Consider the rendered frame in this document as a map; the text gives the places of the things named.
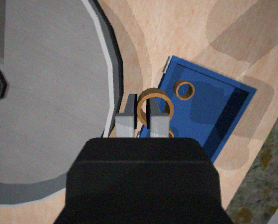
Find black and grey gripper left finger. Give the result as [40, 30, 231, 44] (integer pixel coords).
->
[115, 94, 137, 137]

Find blue crate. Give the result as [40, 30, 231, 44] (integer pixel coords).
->
[158, 55, 257, 164]

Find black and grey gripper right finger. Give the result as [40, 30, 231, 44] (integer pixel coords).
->
[146, 97, 170, 137]

